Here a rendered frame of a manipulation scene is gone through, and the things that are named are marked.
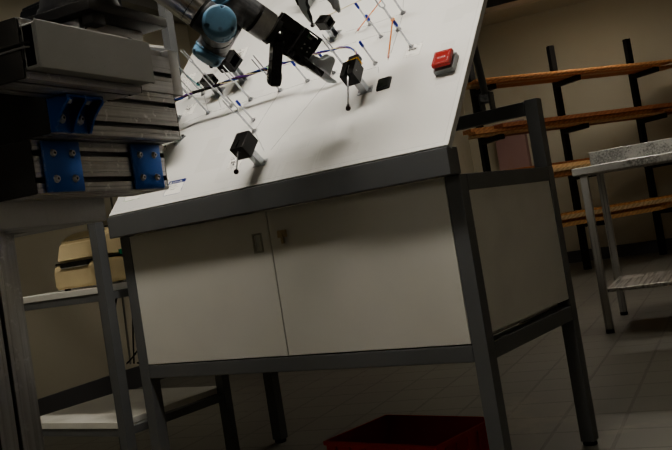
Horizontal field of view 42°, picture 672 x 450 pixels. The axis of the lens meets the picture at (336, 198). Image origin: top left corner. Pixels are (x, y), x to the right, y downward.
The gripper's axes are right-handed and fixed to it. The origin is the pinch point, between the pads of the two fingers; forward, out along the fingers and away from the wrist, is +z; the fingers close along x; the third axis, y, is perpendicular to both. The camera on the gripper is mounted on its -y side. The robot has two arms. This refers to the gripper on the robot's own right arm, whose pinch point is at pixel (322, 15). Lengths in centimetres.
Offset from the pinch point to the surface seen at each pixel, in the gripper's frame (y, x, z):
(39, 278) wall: 88, 263, 81
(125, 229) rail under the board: -17, 82, 36
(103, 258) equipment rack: -18, 95, 43
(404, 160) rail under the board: -22.5, -17.0, 36.3
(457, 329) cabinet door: -36, -19, 76
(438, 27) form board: 19.9, -19.9, 16.1
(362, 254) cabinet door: -26, 3, 56
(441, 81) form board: -0.7, -23.8, 25.7
